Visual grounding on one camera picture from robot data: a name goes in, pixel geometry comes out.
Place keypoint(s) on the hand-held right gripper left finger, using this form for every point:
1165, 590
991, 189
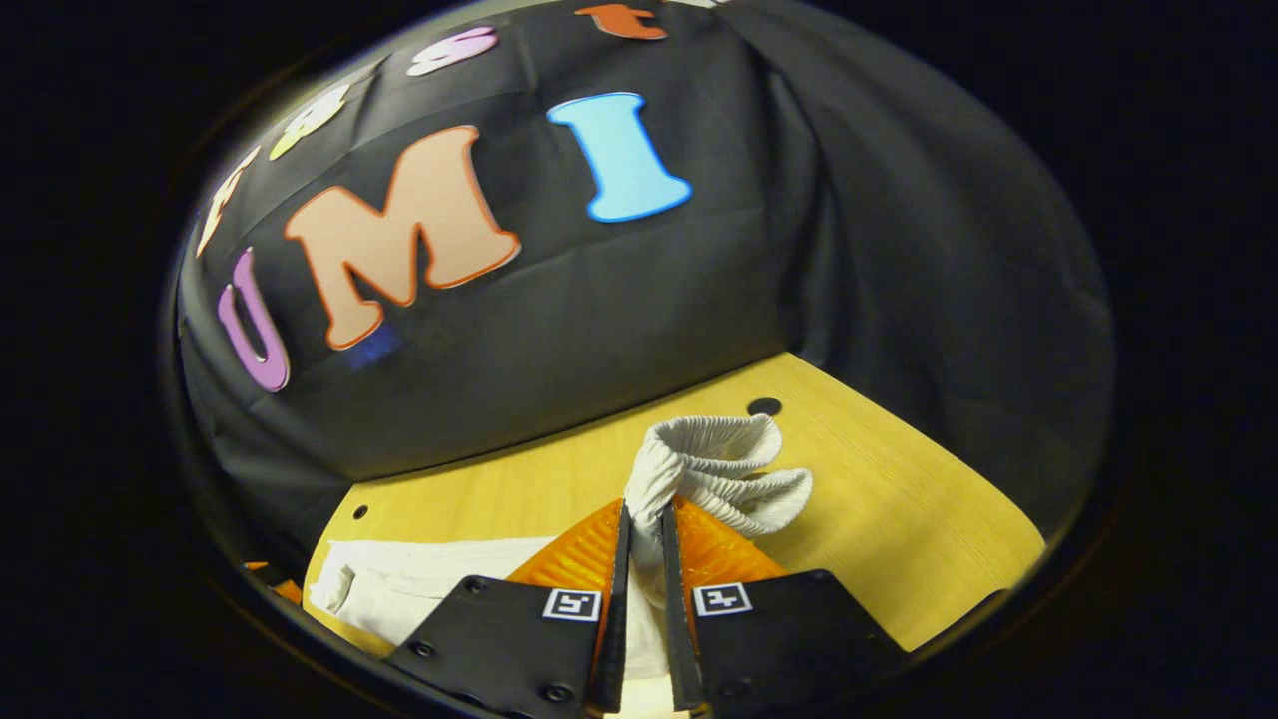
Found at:
614, 619

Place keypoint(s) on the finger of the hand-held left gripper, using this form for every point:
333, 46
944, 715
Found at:
285, 591

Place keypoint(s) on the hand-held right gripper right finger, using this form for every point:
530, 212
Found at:
677, 619

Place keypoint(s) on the white jeans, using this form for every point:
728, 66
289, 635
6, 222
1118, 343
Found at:
699, 469

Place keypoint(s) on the black backdrop cloth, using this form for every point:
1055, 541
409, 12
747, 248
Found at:
649, 300

